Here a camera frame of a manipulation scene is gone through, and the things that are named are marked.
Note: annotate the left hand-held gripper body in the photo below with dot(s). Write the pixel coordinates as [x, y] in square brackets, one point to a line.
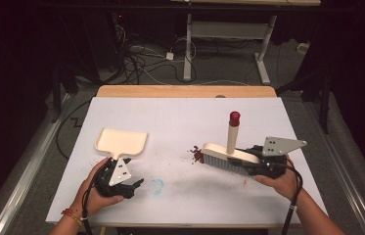
[119, 174]

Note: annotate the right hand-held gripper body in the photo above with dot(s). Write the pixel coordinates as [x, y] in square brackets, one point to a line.
[281, 145]

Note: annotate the cream brush with red cap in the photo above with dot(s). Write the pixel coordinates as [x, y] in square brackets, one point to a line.
[232, 137]

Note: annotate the cream dustpan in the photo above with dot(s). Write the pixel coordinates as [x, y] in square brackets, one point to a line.
[121, 141]

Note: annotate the red beans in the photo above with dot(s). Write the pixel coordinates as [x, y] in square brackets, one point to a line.
[198, 154]

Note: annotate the person's left hand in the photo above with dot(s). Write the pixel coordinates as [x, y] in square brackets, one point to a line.
[93, 200]

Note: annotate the person's right hand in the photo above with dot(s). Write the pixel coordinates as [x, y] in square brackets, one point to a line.
[284, 186]

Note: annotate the black stand leg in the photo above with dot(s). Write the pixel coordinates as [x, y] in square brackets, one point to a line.
[56, 98]
[324, 104]

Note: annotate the white table cover board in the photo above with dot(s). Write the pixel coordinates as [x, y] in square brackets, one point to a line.
[186, 120]

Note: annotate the wooden table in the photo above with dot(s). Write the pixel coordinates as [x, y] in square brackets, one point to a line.
[186, 91]

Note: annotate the white box on floor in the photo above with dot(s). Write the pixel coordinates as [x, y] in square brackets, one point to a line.
[302, 48]

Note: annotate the white power adapter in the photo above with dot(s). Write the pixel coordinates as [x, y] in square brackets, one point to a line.
[169, 56]

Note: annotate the metal floor rail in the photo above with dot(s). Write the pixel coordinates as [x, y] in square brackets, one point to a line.
[343, 166]
[23, 182]

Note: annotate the white desk frame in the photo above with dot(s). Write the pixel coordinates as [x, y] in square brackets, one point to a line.
[188, 45]

